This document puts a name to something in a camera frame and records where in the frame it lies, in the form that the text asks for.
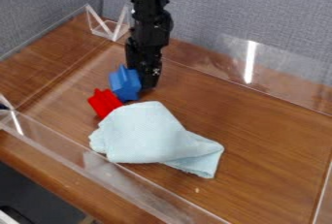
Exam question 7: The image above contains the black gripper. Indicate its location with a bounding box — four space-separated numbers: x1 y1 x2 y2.
125 8 175 89

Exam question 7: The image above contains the clear acrylic corner bracket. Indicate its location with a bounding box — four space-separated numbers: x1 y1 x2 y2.
86 5 130 42

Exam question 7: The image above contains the red plastic block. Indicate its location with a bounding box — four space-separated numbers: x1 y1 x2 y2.
89 88 124 118

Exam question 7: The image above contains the blue plastic block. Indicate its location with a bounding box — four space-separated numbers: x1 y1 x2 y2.
109 65 142 102

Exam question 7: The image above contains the light blue cloth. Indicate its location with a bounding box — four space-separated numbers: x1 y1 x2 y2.
90 101 225 178

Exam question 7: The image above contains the clear acrylic enclosure wall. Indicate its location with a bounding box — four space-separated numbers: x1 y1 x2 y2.
0 7 332 224

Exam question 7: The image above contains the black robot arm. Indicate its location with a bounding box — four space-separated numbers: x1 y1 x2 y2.
125 0 175 89

